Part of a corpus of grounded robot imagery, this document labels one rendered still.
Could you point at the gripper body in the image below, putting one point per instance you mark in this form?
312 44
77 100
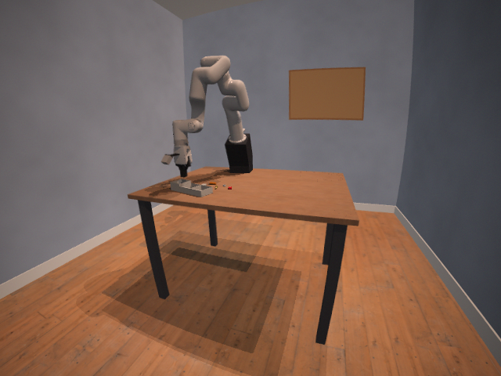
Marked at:
184 152

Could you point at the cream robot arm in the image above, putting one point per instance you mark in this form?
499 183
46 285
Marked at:
214 69

